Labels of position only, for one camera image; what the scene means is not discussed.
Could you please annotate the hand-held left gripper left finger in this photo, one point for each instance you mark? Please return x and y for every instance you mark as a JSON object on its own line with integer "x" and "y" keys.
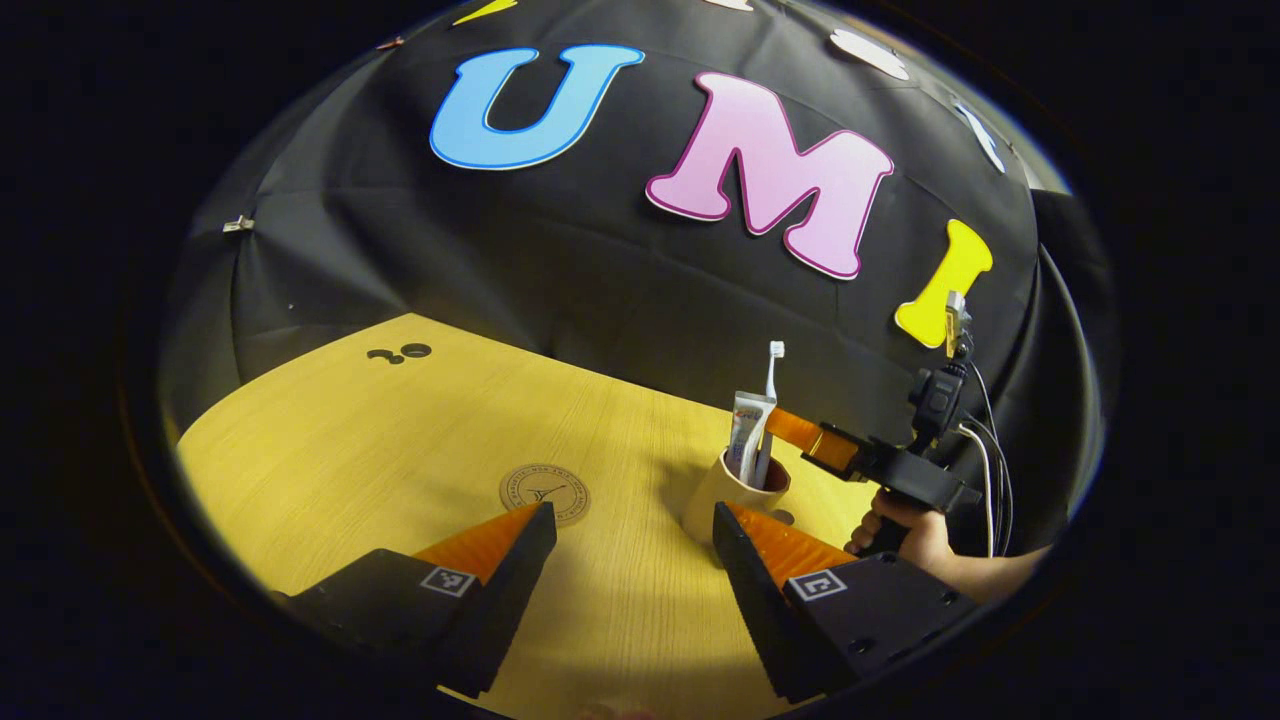
{"x": 510, "y": 590}

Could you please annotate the beige cup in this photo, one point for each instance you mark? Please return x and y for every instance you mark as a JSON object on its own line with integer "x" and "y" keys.
{"x": 715, "y": 500}

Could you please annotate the white clip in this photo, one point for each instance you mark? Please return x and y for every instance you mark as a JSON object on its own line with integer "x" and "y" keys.
{"x": 238, "y": 224}

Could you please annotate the white toothpaste tube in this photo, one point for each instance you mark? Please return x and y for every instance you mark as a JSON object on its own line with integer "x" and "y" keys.
{"x": 748, "y": 430}

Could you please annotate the black backdrop cloth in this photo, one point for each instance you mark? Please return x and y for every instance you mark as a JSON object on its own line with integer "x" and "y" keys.
{"x": 600, "y": 270}

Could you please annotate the white toothbrush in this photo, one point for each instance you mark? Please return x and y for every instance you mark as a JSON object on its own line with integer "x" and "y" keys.
{"x": 772, "y": 390}

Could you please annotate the wooden desktop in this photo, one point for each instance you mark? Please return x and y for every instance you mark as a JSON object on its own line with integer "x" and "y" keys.
{"x": 400, "y": 450}

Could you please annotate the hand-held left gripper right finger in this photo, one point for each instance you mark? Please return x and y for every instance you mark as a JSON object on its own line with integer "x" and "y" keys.
{"x": 755, "y": 600}

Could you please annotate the round cork coaster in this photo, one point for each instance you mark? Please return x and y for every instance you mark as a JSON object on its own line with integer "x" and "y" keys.
{"x": 545, "y": 493}

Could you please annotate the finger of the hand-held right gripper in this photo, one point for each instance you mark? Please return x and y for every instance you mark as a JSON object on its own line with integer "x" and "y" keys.
{"x": 810, "y": 440}

